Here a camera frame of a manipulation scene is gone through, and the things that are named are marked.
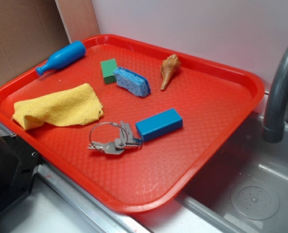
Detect brown spiral seashell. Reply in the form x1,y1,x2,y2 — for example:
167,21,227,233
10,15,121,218
160,54,181,91

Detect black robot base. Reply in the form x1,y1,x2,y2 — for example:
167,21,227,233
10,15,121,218
0,134,41,216

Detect blue sponge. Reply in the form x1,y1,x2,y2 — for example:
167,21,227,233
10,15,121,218
113,67,151,98

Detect green block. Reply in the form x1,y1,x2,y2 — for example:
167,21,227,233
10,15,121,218
100,59,117,84

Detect yellow cloth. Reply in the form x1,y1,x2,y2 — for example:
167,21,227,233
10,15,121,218
12,83,104,131

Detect blue rectangular block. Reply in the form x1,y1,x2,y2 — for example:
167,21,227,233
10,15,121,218
135,108,183,142

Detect blue plastic bottle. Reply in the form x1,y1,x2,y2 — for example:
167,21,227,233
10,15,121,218
35,41,86,76

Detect silver keys on ring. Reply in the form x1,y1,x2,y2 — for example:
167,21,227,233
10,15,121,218
87,121,143,156

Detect grey sink basin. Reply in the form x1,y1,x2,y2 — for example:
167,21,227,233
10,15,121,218
136,114,288,233

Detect red plastic tray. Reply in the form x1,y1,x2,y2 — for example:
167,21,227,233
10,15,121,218
0,35,265,214

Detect brown cardboard panel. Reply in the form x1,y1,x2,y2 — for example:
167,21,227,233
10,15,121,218
0,0,101,94

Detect grey faucet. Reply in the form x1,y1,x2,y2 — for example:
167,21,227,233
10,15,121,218
261,48,288,143

